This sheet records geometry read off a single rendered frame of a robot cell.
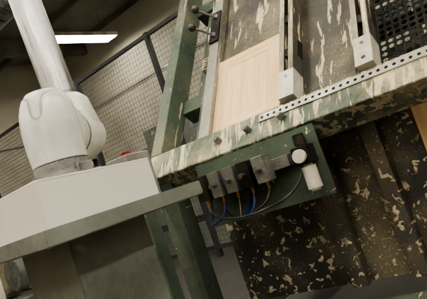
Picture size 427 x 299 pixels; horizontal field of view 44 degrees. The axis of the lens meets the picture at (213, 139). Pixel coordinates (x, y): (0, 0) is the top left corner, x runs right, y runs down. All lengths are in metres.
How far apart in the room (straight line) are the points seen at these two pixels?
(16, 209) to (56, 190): 0.13
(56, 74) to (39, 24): 0.18
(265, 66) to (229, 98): 0.19
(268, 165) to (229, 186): 0.16
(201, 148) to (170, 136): 0.28
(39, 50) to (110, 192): 0.59
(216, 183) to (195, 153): 0.23
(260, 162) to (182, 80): 0.86
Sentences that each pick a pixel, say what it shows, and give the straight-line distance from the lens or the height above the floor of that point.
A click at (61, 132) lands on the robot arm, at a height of 0.99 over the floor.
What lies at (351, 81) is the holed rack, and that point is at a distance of 1.72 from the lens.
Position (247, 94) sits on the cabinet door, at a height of 1.01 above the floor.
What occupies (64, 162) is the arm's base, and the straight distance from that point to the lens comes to 1.45.
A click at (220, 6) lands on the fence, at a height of 1.51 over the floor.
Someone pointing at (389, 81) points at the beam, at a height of 0.84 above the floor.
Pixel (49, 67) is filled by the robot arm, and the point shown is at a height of 1.24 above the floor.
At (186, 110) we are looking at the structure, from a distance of 2.34.
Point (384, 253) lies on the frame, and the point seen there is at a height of 0.29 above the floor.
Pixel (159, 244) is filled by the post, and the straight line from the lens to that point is 1.97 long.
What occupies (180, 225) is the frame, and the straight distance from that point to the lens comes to 2.11.
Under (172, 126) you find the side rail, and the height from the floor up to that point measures 1.02.
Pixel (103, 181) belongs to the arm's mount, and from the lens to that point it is 1.37.
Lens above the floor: 0.73
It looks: 5 degrees up
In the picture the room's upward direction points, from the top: 19 degrees counter-clockwise
